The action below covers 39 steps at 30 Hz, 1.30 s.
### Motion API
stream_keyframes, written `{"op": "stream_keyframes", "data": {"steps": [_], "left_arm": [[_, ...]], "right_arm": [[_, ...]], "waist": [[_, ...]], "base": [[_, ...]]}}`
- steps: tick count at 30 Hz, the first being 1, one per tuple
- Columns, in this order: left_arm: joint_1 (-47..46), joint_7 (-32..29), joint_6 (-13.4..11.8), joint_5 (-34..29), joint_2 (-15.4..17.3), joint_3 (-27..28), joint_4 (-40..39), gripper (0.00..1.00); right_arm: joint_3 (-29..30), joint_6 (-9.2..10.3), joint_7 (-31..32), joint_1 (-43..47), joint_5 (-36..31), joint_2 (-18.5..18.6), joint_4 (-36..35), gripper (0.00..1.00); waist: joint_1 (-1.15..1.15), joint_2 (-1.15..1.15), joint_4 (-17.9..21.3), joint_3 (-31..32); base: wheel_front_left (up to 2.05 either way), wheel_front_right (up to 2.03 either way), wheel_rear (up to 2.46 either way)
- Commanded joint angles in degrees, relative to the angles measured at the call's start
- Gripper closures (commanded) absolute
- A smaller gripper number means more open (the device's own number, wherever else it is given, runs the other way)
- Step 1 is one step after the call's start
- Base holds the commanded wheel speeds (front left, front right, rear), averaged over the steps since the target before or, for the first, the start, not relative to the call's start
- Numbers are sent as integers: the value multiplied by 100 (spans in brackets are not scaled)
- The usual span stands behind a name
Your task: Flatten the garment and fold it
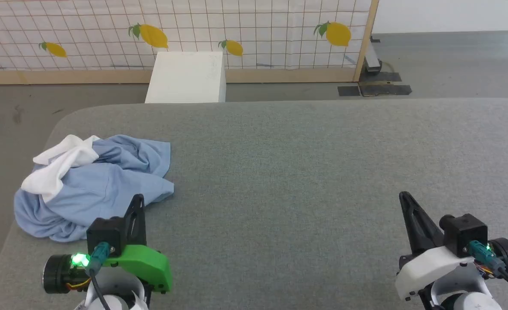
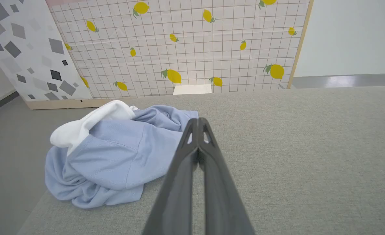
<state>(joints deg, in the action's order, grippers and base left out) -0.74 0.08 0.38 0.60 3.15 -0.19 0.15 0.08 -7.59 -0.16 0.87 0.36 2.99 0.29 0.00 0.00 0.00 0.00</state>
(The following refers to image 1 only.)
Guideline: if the white rectangular box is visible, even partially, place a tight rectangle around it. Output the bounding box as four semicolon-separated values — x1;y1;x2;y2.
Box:
145;51;227;104

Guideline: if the grey fabric sofa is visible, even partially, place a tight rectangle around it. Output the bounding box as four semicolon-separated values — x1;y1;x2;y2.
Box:
0;98;508;310

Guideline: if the lemon-pattern grid partition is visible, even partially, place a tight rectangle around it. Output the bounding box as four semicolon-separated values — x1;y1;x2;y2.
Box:
0;0;380;85

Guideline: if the large black floor patch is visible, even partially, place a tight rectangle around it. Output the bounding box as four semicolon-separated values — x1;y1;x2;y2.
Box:
359;72;413;97

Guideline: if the grey metal partition foot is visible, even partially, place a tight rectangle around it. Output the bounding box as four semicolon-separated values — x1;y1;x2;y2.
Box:
364;38;383;73

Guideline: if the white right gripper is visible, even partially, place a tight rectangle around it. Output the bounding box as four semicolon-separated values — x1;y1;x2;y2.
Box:
394;192;508;302

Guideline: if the blue and white shirt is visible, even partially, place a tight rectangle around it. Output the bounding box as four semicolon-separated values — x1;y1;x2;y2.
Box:
14;134;175;243

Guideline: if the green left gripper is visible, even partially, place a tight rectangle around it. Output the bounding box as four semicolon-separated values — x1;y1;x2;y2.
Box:
43;194;173;295

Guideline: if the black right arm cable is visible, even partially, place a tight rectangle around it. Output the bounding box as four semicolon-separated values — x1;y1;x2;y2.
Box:
468;240;508;304

